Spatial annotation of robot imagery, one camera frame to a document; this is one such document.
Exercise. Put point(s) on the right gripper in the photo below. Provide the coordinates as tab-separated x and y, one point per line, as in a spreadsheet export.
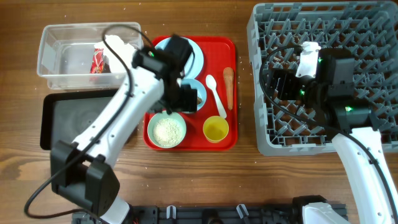
286	77

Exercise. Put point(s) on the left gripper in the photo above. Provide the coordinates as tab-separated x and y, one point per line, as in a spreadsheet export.
188	99

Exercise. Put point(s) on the brown food scrap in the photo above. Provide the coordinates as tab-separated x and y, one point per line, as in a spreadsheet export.
199	101

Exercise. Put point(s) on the small light blue bowl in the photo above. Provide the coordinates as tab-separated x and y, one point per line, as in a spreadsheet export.
201	91

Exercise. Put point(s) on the large light blue plate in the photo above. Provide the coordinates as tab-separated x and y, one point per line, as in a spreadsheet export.
197	59

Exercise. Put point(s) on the white plastic spoon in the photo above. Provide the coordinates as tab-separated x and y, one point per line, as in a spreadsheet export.
211	84

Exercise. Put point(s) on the mint green bowl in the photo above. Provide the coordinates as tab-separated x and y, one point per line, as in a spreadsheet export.
162	115

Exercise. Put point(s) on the white rice pile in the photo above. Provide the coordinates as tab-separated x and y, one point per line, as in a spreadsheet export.
167	132

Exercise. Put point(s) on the orange carrot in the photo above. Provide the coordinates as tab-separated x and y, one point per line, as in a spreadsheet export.
228	75

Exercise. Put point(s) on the red strawberry snack wrapper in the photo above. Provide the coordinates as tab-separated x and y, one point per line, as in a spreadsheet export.
97	64

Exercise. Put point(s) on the white tissue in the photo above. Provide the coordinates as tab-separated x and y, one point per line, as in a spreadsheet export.
125	52

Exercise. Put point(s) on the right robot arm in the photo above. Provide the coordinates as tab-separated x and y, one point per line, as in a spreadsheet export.
324	83

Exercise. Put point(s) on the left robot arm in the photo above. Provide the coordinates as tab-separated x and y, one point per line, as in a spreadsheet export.
82	171

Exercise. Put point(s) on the grey dishwasher rack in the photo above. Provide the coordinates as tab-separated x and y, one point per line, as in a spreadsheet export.
368	29

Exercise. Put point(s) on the black waste tray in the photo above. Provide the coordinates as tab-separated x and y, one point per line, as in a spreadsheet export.
67	115

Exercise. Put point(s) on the clear plastic waste bin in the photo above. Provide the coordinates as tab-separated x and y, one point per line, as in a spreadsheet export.
66	53

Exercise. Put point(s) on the yellow plastic cup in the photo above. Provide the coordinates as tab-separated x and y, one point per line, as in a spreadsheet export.
215	129

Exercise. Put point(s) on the red serving tray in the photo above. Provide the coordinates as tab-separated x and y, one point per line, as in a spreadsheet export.
219	53

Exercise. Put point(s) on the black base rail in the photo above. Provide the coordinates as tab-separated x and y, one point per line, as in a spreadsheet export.
265	214

